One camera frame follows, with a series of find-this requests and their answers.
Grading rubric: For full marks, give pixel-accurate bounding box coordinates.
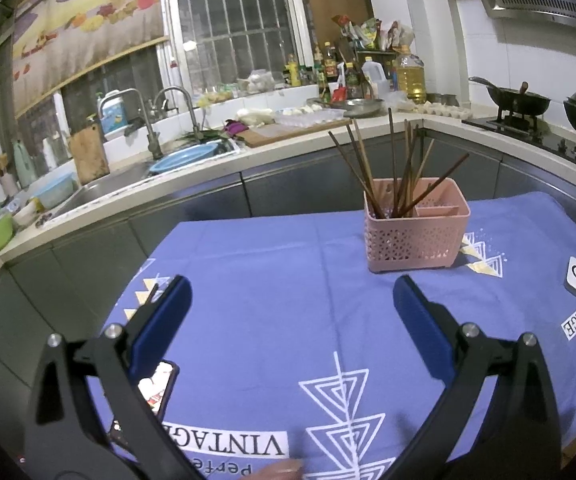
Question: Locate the dark wooden chopstick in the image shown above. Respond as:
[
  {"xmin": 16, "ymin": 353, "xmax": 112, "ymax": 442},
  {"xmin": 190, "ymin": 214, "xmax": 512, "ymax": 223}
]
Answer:
[{"xmin": 399, "ymin": 153, "xmax": 470, "ymax": 218}]

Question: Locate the chrome kitchen faucet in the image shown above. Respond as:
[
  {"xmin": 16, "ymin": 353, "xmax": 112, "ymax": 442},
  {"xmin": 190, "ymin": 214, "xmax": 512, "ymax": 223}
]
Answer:
[{"xmin": 97, "ymin": 88, "xmax": 163, "ymax": 160}]

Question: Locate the thin stick at table edge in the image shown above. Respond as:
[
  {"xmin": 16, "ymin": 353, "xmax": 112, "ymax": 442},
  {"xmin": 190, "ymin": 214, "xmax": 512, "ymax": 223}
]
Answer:
[{"xmin": 138, "ymin": 283, "xmax": 159, "ymax": 306}]

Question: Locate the blue printed tablecloth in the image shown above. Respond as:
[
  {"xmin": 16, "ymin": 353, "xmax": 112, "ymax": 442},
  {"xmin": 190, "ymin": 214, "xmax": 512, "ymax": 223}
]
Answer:
[{"xmin": 108, "ymin": 193, "xmax": 576, "ymax": 479}]

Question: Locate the pink perforated utensil basket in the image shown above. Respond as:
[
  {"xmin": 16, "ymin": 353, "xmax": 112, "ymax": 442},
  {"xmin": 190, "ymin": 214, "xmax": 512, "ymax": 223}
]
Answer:
[{"xmin": 364, "ymin": 178, "xmax": 470, "ymax": 273}]

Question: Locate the leaning chopstick in basket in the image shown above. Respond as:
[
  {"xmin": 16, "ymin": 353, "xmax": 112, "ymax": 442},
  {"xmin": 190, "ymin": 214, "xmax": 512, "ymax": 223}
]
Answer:
[{"xmin": 408, "ymin": 139, "xmax": 435, "ymax": 195}]

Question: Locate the wooden cutting board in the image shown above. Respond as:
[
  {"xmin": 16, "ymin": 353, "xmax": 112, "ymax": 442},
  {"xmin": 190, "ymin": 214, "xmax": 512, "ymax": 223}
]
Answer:
[{"xmin": 69, "ymin": 125, "xmax": 110, "ymax": 185}]

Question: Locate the light wooden chopstick in basket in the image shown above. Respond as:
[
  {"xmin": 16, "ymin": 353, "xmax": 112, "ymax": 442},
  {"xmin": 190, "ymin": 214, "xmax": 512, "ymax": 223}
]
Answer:
[{"xmin": 353, "ymin": 119, "xmax": 377, "ymax": 200}]

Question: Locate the blue plastic basin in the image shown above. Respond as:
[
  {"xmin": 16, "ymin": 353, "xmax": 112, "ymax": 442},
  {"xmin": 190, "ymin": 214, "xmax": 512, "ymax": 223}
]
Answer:
[{"xmin": 148, "ymin": 143, "xmax": 219, "ymax": 174}]

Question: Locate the blue detergent bottle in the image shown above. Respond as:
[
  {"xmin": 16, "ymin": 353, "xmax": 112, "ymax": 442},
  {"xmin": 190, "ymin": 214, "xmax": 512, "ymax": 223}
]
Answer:
[{"xmin": 100, "ymin": 90, "xmax": 128, "ymax": 134}]

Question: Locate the black wok on stove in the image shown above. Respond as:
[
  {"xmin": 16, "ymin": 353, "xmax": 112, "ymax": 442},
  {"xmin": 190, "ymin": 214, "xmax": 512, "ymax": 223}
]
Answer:
[{"xmin": 468, "ymin": 76, "xmax": 550, "ymax": 117}]

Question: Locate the metal bowl on counter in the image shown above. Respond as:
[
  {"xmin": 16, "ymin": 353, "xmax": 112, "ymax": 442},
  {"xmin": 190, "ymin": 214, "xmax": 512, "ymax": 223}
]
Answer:
[{"xmin": 330, "ymin": 99, "xmax": 383, "ymax": 119}]

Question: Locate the large cooking oil bottle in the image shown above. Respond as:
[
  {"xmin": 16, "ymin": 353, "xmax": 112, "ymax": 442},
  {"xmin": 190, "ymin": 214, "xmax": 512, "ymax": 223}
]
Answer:
[{"xmin": 396, "ymin": 46, "xmax": 427, "ymax": 104}]

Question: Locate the white plastic jug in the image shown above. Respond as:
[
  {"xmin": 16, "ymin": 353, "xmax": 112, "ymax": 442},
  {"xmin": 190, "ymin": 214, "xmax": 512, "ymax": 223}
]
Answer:
[{"xmin": 361, "ymin": 56, "xmax": 390, "ymax": 99}]

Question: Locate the fruit print window blind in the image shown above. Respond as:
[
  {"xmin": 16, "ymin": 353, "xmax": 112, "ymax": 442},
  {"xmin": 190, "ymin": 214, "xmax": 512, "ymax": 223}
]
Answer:
[{"xmin": 11, "ymin": 0, "xmax": 166, "ymax": 117}]

